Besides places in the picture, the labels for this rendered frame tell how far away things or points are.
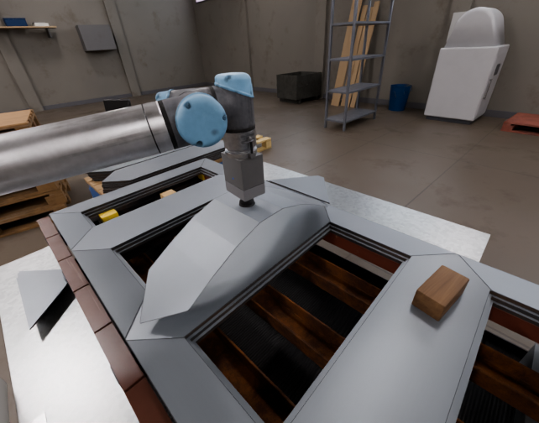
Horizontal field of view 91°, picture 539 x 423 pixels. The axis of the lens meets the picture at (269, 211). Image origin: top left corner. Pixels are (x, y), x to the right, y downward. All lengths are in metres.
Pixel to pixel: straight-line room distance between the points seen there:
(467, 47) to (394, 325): 5.37
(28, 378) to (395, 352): 0.89
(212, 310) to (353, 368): 0.32
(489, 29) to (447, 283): 5.23
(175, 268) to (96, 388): 0.36
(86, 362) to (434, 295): 0.88
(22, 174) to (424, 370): 0.71
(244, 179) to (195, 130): 0.23
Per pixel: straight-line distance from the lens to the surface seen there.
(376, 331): 0.65
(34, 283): 1.23
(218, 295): 0.70
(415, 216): 1.21
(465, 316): 0.75
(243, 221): 0.64
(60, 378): 0.95
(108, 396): 0.86
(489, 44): 5.75
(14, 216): 3.34
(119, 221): 1.11
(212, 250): 0.62
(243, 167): 0.60
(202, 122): 0.41
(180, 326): 0.67
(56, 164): 0.46
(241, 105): 0.58
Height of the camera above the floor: 1.37
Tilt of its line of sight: 33 degrees down
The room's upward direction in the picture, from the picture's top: 4 degrees counter-clockwise
